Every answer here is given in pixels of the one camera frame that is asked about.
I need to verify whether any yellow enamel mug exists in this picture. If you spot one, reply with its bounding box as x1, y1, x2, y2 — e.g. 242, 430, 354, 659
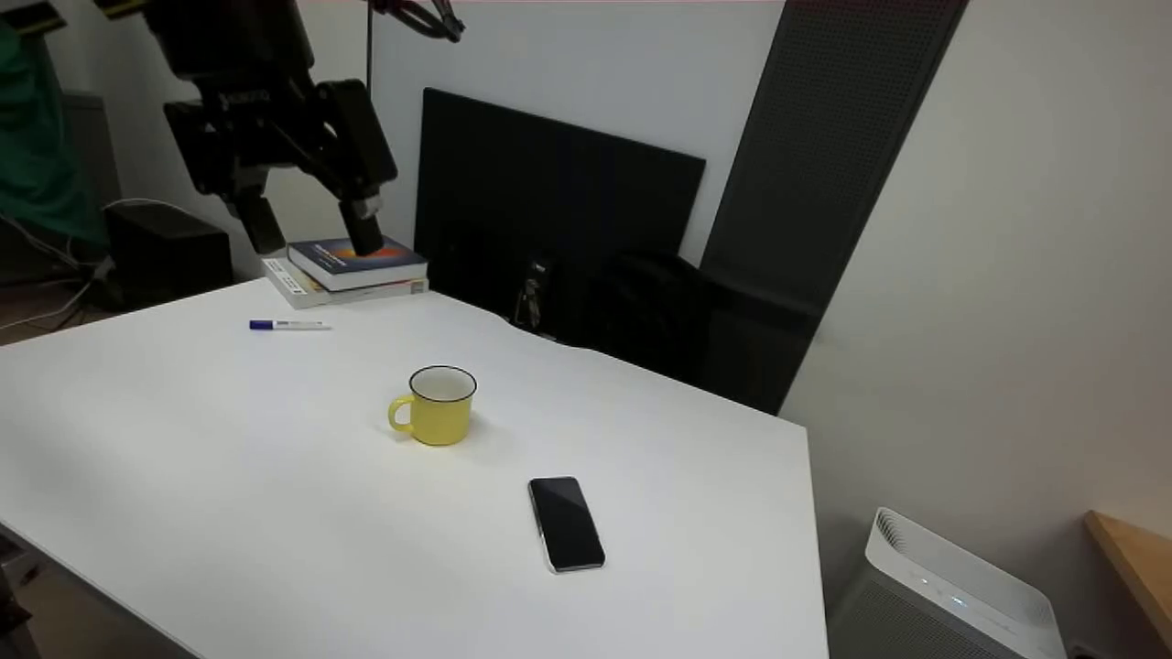
386, 361, 483, 451

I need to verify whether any dark grey leaning panel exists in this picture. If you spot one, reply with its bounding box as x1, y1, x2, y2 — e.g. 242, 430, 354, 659
695, 0, 972, 418

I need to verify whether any black chair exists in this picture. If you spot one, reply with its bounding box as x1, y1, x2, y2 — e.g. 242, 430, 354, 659
552, 249, 820, 418

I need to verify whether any green cloth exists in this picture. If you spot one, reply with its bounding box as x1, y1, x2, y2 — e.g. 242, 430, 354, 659
0, 16, 110, 254

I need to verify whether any black box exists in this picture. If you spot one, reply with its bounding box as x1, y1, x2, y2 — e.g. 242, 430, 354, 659
104, 198, 237, 308

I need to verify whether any small dark bottle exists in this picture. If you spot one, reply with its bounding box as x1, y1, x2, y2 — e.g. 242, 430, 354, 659
511, 258, 552, 338

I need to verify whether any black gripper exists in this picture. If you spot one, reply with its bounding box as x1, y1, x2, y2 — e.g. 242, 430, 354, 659
163, 75, 404, 260

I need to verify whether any blue capped white marker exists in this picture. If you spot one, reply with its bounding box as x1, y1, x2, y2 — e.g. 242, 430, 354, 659
247, 316, 335, 338

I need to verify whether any black flat monitor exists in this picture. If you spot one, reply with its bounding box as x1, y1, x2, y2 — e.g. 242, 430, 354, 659
414, 83, 712, 338

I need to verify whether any wooden side table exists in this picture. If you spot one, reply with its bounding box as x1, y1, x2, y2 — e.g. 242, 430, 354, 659
1082, 510, 1172, 653

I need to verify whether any grey plastic bin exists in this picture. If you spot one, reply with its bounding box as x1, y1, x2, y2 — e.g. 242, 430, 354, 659
827, 504, 1073, 659

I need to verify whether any black smartphone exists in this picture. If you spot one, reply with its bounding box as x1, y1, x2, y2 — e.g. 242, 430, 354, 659
523, 473, 608, 576

